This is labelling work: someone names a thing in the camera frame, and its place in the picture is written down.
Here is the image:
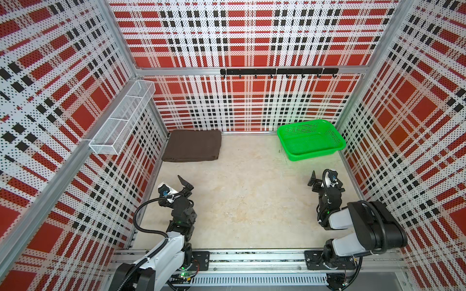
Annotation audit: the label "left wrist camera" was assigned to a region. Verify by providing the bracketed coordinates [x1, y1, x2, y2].
[157, 183, 178, 198]

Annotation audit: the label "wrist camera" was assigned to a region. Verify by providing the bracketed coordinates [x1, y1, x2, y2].
[324, 169, 343, 189]
[157, 183, 178, 198]

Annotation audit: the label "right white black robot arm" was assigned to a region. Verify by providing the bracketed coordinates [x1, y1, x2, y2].
[305, 169, 408, 270]

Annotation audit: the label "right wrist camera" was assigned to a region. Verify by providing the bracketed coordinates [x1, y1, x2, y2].
[324, 169, 343, 189]

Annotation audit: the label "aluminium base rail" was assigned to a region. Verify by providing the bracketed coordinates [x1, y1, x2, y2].
[175, 249, 414, 291]

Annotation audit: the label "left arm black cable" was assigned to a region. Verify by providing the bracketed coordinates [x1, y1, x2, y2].
[116, 196, 175, 291]

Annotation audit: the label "green plastic basket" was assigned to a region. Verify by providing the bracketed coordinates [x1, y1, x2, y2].
[277, 120, 347, 161]

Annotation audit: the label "black hook rail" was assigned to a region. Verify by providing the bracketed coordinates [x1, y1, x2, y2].
[220, 68, 339, 77]

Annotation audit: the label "brown trousers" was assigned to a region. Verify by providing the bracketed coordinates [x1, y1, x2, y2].
[162, 130, 222, 162]

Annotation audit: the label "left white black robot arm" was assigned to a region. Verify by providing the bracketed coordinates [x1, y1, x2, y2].
[109, 176, 197, 291]

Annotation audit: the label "white wire mesh shelf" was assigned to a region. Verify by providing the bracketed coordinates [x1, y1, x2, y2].
[89, 80, 155, 155]

